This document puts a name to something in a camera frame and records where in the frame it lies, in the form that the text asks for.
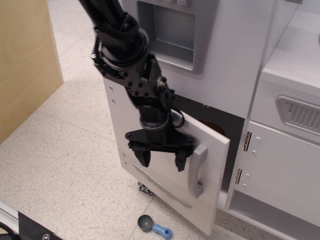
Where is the grey ice dispenser recess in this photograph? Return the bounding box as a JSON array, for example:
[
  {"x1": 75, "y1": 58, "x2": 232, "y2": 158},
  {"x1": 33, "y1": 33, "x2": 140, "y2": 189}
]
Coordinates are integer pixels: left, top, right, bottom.
[{"x1": 121, "y1": 0, "x2": 219, "y2": 74}]

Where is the upper oven door hinge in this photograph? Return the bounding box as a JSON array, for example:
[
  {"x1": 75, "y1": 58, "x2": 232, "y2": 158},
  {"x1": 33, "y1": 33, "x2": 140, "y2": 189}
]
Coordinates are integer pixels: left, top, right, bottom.
[{"x1": 242, "y1": 131, "x2": 252, "y2": 152}]

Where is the aluminium extrusion foot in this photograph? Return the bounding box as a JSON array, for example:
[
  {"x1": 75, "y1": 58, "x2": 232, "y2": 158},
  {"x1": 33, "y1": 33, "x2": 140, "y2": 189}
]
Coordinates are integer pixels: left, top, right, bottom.
[{"x1": 137, "y1": 181, "x2": 156, "y2": 197}]

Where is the orange transparent toy pot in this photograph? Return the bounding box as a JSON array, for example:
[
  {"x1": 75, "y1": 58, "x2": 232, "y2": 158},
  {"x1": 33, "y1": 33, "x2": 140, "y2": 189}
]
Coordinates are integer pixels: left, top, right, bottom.
[{"x1": 200, "y1": 119, "x2": 225, "y2": 136}]

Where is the grey blue toy scoop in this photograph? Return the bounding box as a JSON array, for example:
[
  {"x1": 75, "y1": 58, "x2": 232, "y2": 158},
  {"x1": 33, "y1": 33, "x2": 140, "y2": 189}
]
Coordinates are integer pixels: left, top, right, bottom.
[{"x1": 137, "y1": 214, "x2": 173, "y2": 240}]

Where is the aluminium rail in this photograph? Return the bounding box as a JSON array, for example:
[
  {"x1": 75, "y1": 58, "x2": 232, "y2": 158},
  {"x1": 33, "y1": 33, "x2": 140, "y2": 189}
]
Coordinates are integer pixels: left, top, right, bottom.
[{"x1": 0, "y1": 201, "x2": 19, "y2": 234}]

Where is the white toy kitchen fridge cabinet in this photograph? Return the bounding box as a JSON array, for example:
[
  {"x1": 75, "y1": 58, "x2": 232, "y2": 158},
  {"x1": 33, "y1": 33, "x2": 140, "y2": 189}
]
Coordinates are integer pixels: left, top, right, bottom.
[{"x1": 86, "y1": 0, "x2": 278, "y2": 211}]

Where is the lower oven door hinge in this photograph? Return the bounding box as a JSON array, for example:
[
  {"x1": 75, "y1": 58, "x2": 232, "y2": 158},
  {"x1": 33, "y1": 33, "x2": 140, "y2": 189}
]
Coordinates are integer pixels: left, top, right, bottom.
[{"x1": 234, "y1": 168, "x2": 242, "y2": 184}]

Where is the grey vent panel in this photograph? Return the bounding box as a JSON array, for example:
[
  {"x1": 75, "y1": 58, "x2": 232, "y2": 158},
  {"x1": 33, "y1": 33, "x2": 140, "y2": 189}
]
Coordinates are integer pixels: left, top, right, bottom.
[{"x1": 275, "y1": 95, "x2": 320, "y2": 135}]

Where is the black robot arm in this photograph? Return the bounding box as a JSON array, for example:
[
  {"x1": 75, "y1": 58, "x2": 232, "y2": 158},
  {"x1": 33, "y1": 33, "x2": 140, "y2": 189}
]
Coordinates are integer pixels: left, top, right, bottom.
[{"x1": 81, "y1": 0, "x2": 194, "y2": 171}]

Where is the oven door hinge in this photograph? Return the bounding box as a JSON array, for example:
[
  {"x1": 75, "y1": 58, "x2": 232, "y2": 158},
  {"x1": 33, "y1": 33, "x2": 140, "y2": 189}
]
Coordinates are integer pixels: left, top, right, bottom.
[
  {"x1": 234, "y1": 168, "x2": 242, "y2": 184},
  {"x1": 242, "y1": 131, "x2": 252, "y2": 152}
]

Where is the wooden panel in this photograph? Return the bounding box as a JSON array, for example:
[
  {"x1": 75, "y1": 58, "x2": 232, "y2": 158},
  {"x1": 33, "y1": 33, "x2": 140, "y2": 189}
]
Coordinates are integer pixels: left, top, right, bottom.
[{"x1": 0, "y1": 0, "x2": 64, "y2": 142}]

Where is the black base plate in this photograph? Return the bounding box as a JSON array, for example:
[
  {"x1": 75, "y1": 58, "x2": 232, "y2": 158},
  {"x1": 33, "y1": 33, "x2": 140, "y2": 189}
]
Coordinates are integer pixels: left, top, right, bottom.
[{"x1": 0, "y1": 212, "x2": 63, "y2": 240}]

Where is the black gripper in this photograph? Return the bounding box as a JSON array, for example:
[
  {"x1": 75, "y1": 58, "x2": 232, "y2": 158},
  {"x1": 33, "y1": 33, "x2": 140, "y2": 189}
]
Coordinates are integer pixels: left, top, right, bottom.
[{"x1": 125, "y1": 124, "x2": 194, "y2": 172}]

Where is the grey fridge door handle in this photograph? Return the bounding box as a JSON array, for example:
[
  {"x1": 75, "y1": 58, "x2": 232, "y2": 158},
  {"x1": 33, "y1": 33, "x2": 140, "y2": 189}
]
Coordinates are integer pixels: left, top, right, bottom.
[{"x1": 187, "y1": 144, "x2": 208, "y2": 199}]

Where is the white oven cabinet door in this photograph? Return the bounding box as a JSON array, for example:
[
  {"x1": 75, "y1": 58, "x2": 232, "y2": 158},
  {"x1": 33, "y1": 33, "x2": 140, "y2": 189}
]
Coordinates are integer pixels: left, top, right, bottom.
[{"x1": 234, "y1": 122, "x2": 320, "y2": 226}]

